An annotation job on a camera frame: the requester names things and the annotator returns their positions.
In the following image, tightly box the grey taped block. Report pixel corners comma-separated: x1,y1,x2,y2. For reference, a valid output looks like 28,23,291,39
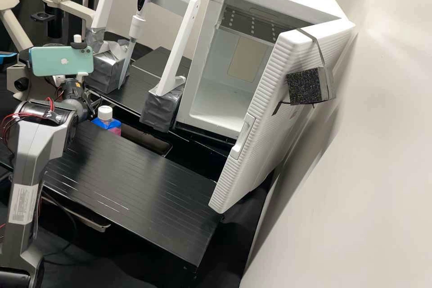
139,86,185,132
86,28,131,95

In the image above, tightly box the white-capped bottle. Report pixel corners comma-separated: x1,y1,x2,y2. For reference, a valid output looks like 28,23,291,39
90,105,122,137

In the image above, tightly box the white pipette stand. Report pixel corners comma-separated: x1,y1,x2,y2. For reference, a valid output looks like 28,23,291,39
91,0,202,97

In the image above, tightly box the incubator door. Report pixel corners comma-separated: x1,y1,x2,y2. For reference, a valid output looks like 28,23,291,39
208,19,358,215

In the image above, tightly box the right wrist camera phone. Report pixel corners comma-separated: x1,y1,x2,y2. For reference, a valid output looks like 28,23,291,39
19,34,95,83

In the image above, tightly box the black cable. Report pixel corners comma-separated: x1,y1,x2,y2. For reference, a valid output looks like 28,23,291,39
82,89,102,122

